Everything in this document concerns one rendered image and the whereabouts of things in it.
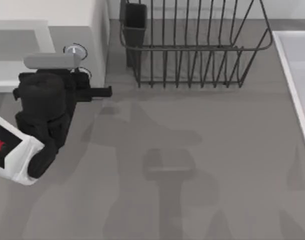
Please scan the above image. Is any dark wire dish rack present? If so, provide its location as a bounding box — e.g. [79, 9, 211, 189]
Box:
[119, 0, 273, 89]

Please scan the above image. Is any pale microwave oven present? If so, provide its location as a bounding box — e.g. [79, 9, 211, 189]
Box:
[0, 0, 111, 94]

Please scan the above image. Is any silver microwave knob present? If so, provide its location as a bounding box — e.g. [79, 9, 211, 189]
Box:
[76, 66, 93, 79]
[63, 43, 89, 61]

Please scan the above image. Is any dark cutlery holder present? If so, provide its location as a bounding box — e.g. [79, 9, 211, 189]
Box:
[119, 2, 148, 68]

